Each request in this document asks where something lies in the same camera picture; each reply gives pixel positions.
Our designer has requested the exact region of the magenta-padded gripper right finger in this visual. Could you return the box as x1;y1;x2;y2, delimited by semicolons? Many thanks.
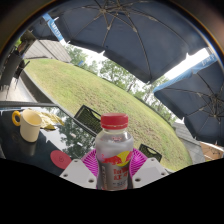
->
131;148;170;190

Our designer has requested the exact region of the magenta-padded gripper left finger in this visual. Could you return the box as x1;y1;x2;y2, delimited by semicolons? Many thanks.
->
59;148;99;190

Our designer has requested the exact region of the red-capped clear drink bottle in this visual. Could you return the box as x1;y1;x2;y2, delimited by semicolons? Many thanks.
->
94;112;135;192

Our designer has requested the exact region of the dark mesh-back patio chair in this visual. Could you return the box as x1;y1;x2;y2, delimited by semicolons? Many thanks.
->
73;104;102;137
138;143;163;163

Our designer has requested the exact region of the flat round red coaster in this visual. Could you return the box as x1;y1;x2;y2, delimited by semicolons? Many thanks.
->
49;149;73;170

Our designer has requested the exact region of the crumpled yellow foil wrapper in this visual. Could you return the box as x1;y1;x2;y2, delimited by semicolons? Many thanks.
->
28;108;65;131

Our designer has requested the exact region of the navy umbrella with blue trim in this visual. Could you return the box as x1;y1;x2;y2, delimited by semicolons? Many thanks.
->
31;13;68;43
153;54;224;147

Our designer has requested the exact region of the grey low building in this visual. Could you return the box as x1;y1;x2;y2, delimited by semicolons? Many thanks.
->
23;39;73;64

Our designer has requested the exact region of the large navy patio umbrella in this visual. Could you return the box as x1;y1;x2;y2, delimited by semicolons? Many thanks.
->
49;0;210;84

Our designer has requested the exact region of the cream cup with yellow handle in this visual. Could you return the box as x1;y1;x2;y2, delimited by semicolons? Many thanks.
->
11;109;43;144

